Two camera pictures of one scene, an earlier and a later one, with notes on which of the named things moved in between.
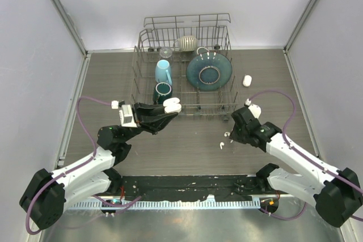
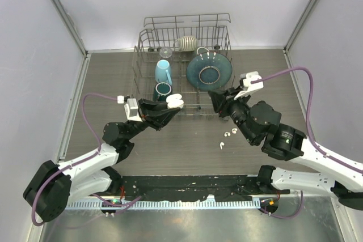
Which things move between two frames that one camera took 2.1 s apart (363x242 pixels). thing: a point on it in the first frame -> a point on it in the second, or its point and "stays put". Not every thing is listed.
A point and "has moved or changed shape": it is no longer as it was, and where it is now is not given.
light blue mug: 161,72 stays put
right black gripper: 235,137 -> 222,104
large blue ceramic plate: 209,71 stays put
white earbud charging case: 172,105 has moved or changed shape
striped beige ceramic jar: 186,43 stays put
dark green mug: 162,90 stays put
